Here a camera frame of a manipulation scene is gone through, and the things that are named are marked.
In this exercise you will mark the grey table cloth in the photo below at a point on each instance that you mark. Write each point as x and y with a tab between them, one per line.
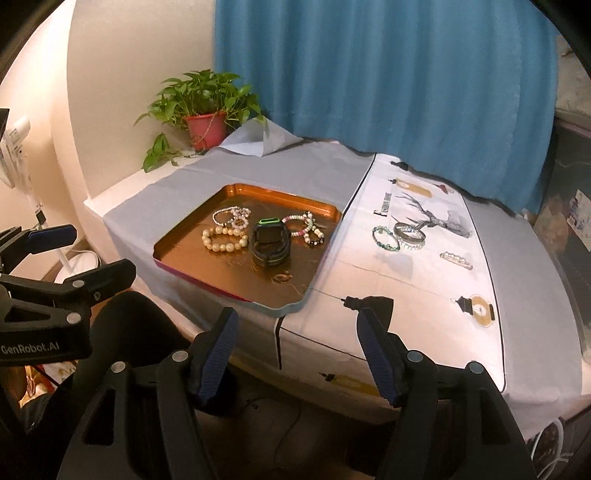
184	184

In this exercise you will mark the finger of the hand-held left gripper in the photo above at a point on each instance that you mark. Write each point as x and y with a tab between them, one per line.
51	237
106	274

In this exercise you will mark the pearl hair clip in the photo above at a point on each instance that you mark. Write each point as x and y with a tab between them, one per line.
457	261

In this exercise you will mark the silver bangle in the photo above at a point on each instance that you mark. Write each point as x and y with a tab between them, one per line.
397	229

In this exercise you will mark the blue curtain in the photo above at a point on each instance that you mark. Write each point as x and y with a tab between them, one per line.
392	83

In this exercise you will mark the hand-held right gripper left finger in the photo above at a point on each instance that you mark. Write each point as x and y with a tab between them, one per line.
217	360

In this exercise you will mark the potted green plant red pot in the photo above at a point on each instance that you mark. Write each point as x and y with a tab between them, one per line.
205	127

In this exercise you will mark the black green smartwatch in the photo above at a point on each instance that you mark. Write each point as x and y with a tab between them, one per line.
268	237

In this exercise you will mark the orange metal tray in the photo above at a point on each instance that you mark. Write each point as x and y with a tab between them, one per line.
207	273

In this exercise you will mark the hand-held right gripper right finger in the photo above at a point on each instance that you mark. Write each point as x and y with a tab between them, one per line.
378	360

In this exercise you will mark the white printed table runner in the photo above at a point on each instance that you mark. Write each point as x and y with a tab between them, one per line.
415	286

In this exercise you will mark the white standing fan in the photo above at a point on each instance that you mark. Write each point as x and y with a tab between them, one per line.
83	261

